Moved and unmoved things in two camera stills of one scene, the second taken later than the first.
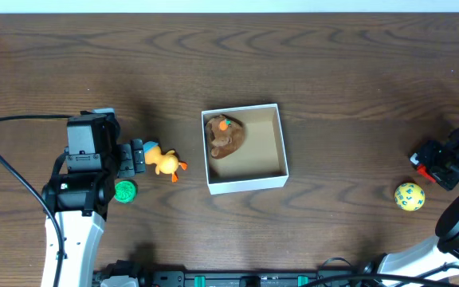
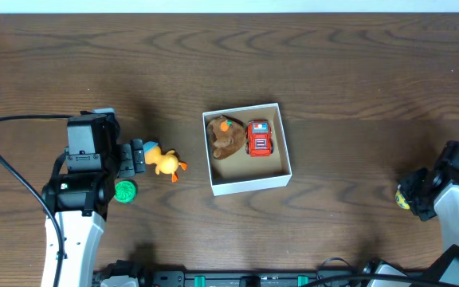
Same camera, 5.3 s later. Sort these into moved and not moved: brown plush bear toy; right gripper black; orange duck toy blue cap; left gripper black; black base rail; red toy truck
Moved: right gripper black; red toy truck
Not moved: black base rail; brown plush bear toy; left gripper black; orange duck toy blue cap
